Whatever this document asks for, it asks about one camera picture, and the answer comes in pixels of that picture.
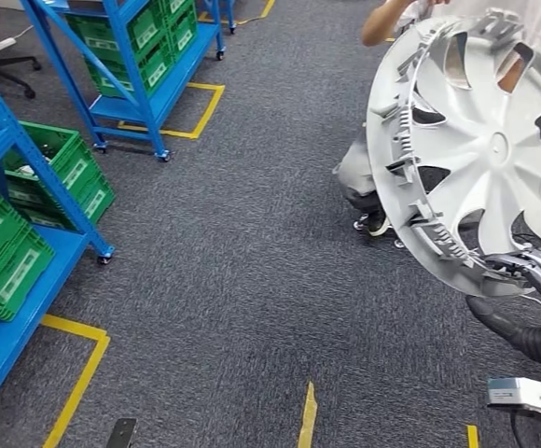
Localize person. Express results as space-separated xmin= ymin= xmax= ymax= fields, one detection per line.
xmin=333 ymin=0 xmax=541 ymax=239

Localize silver plastic wheel cover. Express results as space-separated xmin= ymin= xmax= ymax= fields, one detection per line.
xmin=366 ymin=7 xmax=541 ymax=300

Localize green plastic crate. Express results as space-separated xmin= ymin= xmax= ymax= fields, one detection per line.
xmin=67 ymin=0 xmax=166 ymax=54
xmin=2 ymin=120 xmax=116 ymax=231
xmin=85 ymin=36 xmax=174 ymax=99
xmin=165 ymin=0 xmax=199 ymax=62
xmin=0 ymin=179 xmax=56 ymax=323

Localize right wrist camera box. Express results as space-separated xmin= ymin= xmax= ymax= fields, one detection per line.
xmin=486 ymin=377 xmax=541 ymax=425

